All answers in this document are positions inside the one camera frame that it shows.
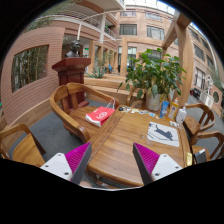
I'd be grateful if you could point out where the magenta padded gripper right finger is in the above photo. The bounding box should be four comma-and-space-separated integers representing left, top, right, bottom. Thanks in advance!
133, 143, 182, 185

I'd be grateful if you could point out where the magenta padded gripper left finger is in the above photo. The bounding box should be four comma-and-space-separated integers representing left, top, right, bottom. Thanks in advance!
41, 143, 92, 185

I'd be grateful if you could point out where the mouse pad with cat print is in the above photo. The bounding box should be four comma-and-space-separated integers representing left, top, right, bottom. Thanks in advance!
147, 122, 180, 147

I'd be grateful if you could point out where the yellow item at table edge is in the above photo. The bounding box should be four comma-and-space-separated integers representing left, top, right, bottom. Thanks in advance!
186, 153, 193, 166

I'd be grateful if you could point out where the wooden chair at left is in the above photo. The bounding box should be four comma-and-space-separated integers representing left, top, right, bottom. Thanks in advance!
0, 123, 46, 167

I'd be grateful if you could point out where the wooden chair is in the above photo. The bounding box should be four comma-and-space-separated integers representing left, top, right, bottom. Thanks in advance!
0, 123, 46, 167
183, 103, 224, 161

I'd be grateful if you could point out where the black box at table edge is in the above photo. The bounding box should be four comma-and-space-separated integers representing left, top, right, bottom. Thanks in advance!
194, 149, 207, 164

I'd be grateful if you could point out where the red paper shopping bag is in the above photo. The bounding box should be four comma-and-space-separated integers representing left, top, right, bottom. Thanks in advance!
85, 99, 115, 127

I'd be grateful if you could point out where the white pump bottle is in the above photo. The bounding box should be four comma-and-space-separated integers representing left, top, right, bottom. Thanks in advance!
176, 106, 187, 124

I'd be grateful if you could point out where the wooden armchair behind table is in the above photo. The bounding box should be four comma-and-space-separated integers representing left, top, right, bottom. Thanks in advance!
50, 82, 119, 143

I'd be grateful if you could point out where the white plant pot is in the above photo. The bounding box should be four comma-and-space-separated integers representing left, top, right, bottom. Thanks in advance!
146, 90, 167, 111

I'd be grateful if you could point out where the blue tube bottle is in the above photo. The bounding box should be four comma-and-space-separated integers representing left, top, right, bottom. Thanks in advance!
159, 101, 169, 118

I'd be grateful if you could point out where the yellow bottle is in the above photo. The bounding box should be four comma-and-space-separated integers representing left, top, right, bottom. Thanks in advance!
168, 98, 178, 119

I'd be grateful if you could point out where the wooden chair at right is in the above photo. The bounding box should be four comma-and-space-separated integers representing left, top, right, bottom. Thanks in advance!
183, 103, 224, 161

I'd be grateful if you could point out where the potted green plant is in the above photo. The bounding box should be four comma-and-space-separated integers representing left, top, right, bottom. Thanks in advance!
118, 48, 185, 98

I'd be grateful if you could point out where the bronze bust statue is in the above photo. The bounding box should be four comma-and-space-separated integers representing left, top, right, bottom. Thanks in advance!
65, 40, 80, 58

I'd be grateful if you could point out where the dark red wooden pedestal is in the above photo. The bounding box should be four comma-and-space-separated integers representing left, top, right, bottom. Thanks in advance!
52, 57, 91, 114

